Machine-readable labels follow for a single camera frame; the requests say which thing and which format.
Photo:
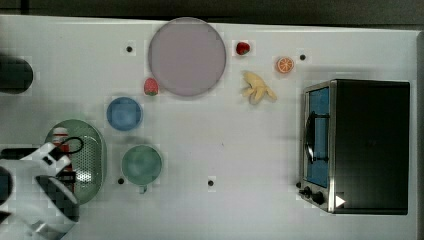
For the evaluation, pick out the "orange slice toy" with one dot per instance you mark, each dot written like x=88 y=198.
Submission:
x=285 y=65

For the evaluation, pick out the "blue bowl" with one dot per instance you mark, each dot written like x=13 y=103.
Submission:
x=124 y=114

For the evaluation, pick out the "black toaster oven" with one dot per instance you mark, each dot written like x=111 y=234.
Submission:
x=356 y=146

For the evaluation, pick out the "red strawberry toy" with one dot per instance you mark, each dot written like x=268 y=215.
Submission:
x=242 y=48

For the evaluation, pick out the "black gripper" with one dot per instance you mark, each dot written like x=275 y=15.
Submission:
x=68 y=178

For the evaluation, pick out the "black round pan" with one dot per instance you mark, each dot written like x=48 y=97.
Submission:
x=16 y=75

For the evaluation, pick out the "pink strawberry toy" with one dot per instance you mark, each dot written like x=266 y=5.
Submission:
x=151 y=87

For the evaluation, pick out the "yellow plush banana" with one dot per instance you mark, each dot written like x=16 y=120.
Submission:
x=257 y=88

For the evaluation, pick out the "grey round plate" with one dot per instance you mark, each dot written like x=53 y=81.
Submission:
x=187 y=56

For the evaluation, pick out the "green strainer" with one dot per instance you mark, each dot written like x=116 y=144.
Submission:
x=90 y=162

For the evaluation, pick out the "green cup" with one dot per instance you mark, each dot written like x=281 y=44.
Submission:
x=141 y=166

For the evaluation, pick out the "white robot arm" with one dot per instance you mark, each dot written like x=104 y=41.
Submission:
x=35 y=203

